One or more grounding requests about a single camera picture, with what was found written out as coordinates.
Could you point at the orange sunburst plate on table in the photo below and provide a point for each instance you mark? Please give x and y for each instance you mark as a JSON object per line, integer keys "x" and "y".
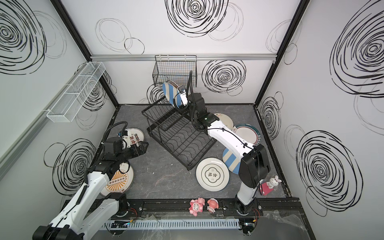
{"x": 121, "y": 181}

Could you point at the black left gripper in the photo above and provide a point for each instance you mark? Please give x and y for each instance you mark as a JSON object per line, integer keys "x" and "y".
{"x": 139, "y": 148}

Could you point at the orange sunburst plate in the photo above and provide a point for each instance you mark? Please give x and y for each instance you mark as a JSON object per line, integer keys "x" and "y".
{"x": 173, "y": 84}
{"x": 121, "y": 181}

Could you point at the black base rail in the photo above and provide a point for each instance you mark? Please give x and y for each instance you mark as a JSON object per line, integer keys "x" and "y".
{"x": 220, "y": 208}

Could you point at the pink round figurine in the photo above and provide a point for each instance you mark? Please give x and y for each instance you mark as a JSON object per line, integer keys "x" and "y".
{"x": 213, "y": 204}

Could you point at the pink plush doll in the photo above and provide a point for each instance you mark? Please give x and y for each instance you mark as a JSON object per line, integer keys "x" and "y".
{"x": 196, "y": 206}

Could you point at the white rabbit figurine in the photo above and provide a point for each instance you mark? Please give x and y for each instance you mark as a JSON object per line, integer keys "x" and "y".
{"x": 274, "y": 182}

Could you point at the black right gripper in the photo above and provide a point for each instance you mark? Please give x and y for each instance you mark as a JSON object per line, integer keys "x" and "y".
{"x": 188, "y": 98}

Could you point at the cream floral plate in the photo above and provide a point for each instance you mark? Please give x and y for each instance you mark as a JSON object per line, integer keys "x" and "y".
{"x": 227, "y": 121}

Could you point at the white mesh wall shelf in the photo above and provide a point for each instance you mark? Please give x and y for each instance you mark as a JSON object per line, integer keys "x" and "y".
{"x": 76, "y": 93}

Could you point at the black wire dish rack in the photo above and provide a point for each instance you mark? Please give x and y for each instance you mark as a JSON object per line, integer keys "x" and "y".
{"x": 174, "y": 131}

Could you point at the blue striped plate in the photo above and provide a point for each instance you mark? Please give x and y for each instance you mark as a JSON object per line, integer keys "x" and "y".
{"x": 231, "y": 161}
{"x": 173, "y": 95}

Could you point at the white green emblem plate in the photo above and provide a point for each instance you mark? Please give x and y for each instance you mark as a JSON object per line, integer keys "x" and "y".
{"x": 212, "y": 174}

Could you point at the white slotted cable duct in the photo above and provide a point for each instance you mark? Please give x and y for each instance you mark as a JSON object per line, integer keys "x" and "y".
{"x": 188, "y": 224}

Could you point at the black wire wall basket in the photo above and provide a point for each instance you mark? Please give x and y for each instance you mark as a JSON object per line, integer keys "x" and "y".
{"x": 176, "y": 68}

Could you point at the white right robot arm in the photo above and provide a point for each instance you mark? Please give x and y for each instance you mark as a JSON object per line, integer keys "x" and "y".
{"x": 254, "y": 162}

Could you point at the green red rimmed plate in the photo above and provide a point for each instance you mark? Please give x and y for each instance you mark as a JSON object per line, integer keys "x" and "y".
{"x": 248, "y": 132}

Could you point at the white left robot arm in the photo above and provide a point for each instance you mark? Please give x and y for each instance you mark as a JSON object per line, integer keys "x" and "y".
{"x": 75, "y": 222}

